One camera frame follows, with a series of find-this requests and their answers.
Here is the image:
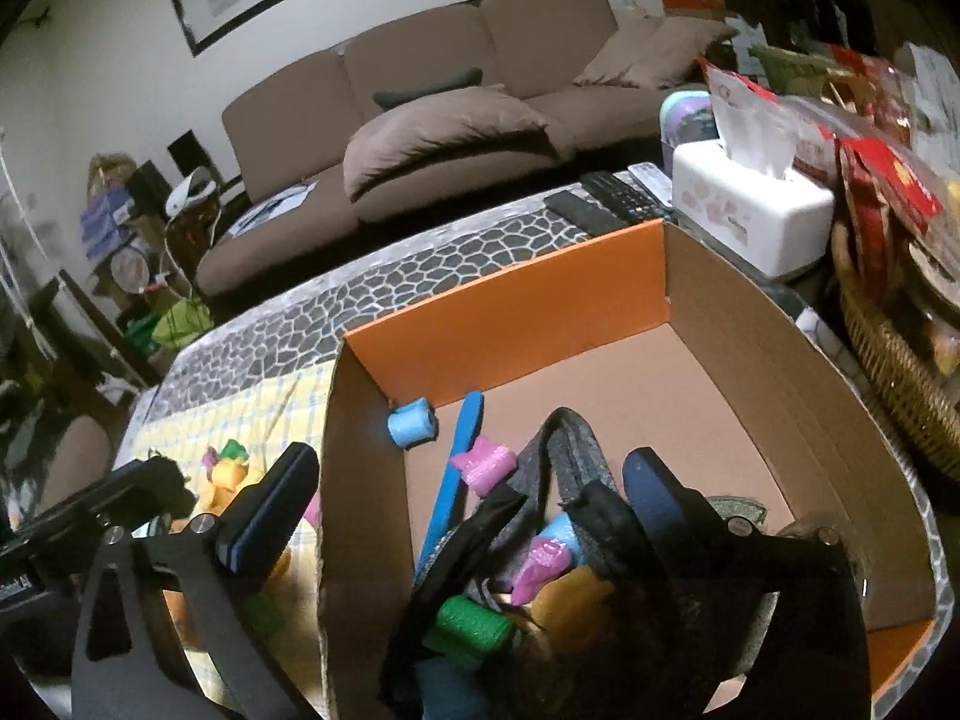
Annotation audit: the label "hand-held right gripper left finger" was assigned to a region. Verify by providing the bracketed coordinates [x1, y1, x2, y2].
[71, 442, 323, 720]

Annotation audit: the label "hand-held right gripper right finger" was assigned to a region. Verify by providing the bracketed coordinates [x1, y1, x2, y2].
[622, 446, 871, 720]

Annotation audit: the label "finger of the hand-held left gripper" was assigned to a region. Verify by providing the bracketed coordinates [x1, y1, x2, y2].
[103, 456, 194, 524]

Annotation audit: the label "yellow fabric roll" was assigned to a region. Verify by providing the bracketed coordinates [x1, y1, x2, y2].
[259, 544, 293, 586]

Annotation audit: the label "orange lined cardboard box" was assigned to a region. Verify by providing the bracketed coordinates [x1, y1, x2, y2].
[319, 217, 938, 720]

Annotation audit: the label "grey felt bag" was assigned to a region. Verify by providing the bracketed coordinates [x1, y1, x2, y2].
[379, 406, 751, 720]

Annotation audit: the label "orange fabric roll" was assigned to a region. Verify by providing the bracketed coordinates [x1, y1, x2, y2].
[529, 566, 620, 653]
[196, 461, 263, 515]

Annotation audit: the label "yellow checked cloth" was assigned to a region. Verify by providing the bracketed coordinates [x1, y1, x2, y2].
[112, 371, 338, 698]

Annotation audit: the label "green paper note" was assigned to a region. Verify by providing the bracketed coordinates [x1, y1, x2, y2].
[705, 495, 770, 530]

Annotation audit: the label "light blue fabric roll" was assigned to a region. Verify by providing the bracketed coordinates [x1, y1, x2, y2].
[544, 514, 583, 552]
[388, 399, 438, 448]

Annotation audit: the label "green plastic bag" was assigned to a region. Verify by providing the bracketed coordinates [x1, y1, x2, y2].
[150, 298, 215, 350]

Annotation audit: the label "blue nail file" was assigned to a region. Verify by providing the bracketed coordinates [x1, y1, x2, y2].
[415, 390, 485, 578]

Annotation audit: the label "stack of blue white boxes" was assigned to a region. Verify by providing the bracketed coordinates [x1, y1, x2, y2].
[79, 184, 133, 260]

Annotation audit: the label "wicker basket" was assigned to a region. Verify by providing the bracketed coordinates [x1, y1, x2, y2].
[829, 221, 960, 481]

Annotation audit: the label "black remote control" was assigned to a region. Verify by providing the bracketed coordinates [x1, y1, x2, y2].
[544, 191, 628, 236]
[580, 171, 676, 226]

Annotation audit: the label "white headset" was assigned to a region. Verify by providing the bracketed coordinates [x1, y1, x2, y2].
[163, 169, 220, 223]

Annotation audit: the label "papers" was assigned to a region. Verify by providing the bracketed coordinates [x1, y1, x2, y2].
[225, 181, 316, 237]

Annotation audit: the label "white tissue box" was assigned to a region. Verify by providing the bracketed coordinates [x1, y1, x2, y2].
[670, 86, 835, 278]

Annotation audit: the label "white remote control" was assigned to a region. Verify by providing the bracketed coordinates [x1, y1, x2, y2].
[626, 163, 676, 208]

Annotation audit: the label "purple round container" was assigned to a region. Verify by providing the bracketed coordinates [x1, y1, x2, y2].
[658, 88, 717, 166]

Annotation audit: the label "red white snack bag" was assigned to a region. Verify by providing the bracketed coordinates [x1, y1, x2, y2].
[697, 56, 842, 182]

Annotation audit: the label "brown sofa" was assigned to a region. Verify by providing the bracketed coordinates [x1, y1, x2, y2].
[195, 0, 721, 298]

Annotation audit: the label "large brown cushion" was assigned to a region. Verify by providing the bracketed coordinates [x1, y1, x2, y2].
[343, 85, 575, 203]

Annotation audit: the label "beige throw cushion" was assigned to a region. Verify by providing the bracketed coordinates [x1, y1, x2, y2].
[574, 13, 661, 87]
[622, 15, 740, 91]

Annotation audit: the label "small dark cushion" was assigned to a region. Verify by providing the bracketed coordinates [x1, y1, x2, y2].
[373, 67, 485, 110]

